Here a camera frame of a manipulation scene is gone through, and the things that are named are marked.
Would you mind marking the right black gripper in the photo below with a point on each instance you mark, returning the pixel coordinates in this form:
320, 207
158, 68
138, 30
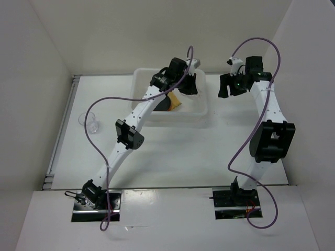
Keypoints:
227, 79

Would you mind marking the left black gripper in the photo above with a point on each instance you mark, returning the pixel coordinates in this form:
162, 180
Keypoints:
191, 89

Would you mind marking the translucent plastic bin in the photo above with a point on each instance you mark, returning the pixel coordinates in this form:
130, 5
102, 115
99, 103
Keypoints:
190, 113

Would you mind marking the woven bamboo tray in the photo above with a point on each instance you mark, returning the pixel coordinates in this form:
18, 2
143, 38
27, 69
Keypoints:
174, 102

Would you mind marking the black plate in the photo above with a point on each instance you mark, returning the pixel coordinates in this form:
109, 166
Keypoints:
164, 105

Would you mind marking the clear plastic cup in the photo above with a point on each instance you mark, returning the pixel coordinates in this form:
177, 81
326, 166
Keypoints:
91, 123

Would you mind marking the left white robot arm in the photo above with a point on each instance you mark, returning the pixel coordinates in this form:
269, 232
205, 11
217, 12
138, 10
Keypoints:
179, 74

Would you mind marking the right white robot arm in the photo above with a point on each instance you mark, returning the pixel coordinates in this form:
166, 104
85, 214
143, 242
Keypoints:
273, 134

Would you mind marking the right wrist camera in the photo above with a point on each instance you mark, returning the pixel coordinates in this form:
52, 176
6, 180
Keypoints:
235, 65

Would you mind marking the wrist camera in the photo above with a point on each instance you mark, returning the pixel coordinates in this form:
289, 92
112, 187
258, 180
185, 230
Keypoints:
193, 64
235, 65

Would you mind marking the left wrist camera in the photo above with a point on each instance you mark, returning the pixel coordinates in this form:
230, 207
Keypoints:
193, 64

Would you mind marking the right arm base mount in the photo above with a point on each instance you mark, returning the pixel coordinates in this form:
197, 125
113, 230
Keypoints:
225, 207

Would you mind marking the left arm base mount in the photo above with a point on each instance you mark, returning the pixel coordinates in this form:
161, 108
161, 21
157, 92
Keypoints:
85, 211

